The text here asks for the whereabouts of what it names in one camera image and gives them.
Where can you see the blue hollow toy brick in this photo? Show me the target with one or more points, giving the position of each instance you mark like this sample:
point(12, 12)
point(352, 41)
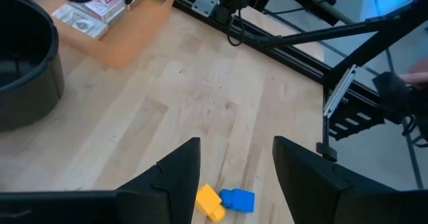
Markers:
point(239, 200)

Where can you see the person's hand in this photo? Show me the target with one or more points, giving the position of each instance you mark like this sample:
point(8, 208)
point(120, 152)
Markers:
point(416, 78)

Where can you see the yellow round-stud toy brick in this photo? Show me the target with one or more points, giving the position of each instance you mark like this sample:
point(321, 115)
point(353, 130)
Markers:
point(209, 202)

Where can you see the red playing card box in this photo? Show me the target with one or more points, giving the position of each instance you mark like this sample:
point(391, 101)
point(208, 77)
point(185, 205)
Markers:
point(103, 0)

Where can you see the black bucket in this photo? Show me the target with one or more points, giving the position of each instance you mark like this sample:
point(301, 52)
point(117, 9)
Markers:
point(26, 83)

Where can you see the orange translucent tray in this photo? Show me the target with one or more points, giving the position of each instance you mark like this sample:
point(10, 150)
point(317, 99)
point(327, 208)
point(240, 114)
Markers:
point(133, 33)

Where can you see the silver frame rail bracket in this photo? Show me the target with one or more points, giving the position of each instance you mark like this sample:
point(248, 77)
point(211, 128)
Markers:
point(339, 90)

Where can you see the black handheld device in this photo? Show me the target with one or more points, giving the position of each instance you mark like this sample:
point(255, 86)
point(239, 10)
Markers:
point(394, 97)

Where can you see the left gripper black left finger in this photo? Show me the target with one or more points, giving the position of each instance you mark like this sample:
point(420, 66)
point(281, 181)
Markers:
point(100, 207)

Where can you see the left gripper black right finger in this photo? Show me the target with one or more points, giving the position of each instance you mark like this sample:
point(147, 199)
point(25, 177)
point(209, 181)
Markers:
point(334, 200)

